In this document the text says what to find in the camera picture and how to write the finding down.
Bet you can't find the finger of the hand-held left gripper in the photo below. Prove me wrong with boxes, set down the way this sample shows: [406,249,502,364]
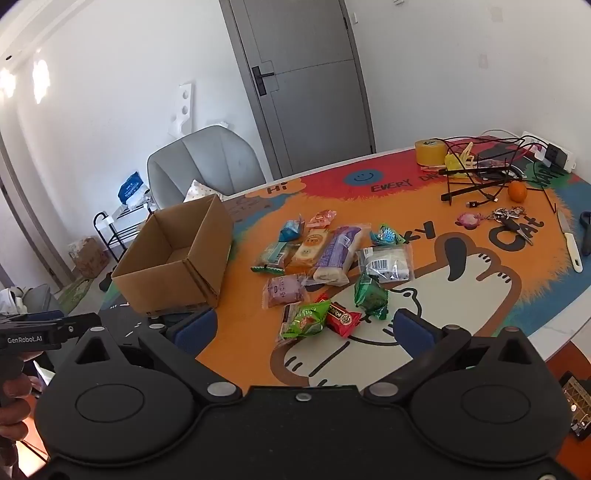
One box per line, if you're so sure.
[60,312,102,335]

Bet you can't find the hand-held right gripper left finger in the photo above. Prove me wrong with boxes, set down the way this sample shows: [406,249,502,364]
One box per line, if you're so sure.
[60,308,243,407]

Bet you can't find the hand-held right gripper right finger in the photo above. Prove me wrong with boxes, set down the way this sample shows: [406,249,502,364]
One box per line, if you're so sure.
[362,308,548,407]

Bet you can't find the brown cardboard box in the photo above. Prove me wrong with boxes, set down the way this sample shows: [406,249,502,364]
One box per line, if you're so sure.
[111,194,234,315]

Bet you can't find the green striped bread packet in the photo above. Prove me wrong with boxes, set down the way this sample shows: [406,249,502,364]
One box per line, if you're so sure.
[250,240,296,277]

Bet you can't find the light green snack packet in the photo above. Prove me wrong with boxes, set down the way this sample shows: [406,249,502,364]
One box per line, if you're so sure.
[276,299,332,344]

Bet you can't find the person's left hand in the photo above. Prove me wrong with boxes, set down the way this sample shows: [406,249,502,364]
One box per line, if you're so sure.
[0,375,43,444]

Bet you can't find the green floor rug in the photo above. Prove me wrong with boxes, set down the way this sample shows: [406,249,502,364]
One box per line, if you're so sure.
[58,277,93,315]

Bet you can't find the dark green snack packet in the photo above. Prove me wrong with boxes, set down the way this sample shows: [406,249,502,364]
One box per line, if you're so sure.
[353,273,389,320]

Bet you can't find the colourful printed table mat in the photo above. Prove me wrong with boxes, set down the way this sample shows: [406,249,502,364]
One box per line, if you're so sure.
[99,145,585,388]

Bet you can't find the small floor cardboard box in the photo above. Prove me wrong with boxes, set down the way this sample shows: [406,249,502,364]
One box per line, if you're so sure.
[69,236,109,278]

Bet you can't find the red snack packet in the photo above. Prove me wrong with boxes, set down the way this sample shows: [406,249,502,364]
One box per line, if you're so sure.
[316,293,363,340]

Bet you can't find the clear white bread packet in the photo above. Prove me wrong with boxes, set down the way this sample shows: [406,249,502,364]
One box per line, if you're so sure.
[355,244,414,283]

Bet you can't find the purple round pastry packet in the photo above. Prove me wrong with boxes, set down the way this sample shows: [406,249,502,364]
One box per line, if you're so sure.
[262,273,309,310]

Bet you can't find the black shoe rack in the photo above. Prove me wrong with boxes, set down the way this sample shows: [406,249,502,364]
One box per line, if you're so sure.
[92,203,155,264]

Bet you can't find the teal small snack packet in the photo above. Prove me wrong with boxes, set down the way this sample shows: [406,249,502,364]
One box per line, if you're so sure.
[369,224,406,246]

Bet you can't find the purple long bread packet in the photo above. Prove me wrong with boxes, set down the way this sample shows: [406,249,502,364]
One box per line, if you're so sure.
[313,224,372,287]

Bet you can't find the orange bread packet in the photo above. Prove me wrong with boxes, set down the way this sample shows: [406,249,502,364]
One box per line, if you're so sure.
[285,228,334,275]

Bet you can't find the blue small snack packet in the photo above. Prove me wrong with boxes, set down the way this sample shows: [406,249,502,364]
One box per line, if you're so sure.
[278,215,306,243]

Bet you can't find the white dotted pillow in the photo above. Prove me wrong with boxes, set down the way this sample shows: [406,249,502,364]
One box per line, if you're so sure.
[183,180,225,204]

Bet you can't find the blue plastic bag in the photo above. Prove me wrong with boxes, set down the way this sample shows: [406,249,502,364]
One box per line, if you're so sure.
[117,172,151,206]

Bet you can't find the pink small snack packet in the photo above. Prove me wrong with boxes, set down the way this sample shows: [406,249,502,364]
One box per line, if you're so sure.
[307,209,338,229]

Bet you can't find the bunch of keys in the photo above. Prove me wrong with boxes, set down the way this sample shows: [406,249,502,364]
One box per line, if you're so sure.
[492,207,536,245]

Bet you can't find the grey armchair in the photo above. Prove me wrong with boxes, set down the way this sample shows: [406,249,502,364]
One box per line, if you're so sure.
[147,126,267,208]

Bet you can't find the brown grid-patterned object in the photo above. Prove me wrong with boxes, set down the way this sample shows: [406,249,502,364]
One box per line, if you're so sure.
[560,371,591,439]

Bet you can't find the yellow clip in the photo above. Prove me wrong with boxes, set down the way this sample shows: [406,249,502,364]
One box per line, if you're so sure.
[444,142,476,174]

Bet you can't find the yellow tape roll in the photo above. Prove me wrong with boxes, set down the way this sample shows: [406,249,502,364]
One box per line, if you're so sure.
[414,138,448,166]

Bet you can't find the white foam piece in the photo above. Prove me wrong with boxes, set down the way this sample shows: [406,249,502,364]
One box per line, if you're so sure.
[168,82,195,138]

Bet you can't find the white power strip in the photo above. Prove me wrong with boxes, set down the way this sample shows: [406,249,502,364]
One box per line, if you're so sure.
[522,131,578,172]

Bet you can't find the black power adapter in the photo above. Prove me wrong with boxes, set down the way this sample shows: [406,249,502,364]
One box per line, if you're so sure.
[545,143,570,168]

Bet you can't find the grey door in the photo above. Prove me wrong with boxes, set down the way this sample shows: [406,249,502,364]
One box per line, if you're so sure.
[221,0,375,178]

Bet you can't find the grey door frame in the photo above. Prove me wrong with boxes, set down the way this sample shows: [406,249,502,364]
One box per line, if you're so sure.
[0,131,65,289]

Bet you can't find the black cable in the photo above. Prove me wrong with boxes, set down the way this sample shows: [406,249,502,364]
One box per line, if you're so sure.
[465,182,513,208]

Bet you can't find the black wire rack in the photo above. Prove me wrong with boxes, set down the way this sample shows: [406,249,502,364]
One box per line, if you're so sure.
[438,134,561,215]

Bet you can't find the white handled knife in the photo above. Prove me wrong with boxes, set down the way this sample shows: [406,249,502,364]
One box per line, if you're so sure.
[556,209,583,273]

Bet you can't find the black door handle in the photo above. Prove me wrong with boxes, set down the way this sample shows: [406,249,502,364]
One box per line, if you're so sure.
[252,66,280,96]

